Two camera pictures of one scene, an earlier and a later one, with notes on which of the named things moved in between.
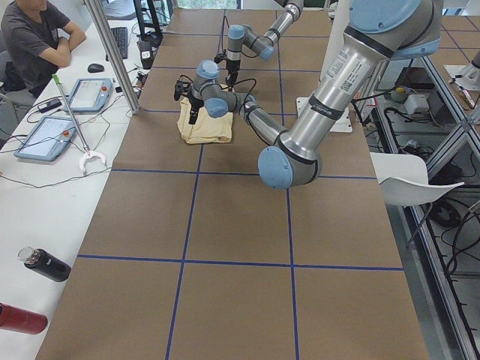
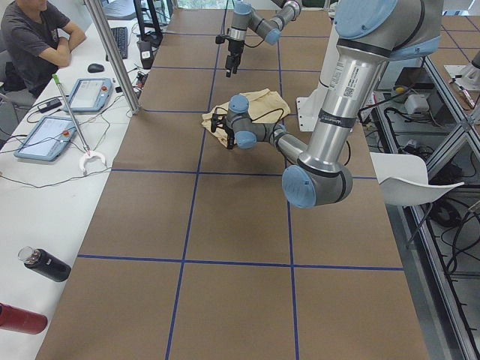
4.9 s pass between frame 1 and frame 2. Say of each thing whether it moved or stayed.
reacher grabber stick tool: stayed
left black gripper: moved
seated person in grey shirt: stayed
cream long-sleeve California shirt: moved
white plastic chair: stayed
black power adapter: stayed
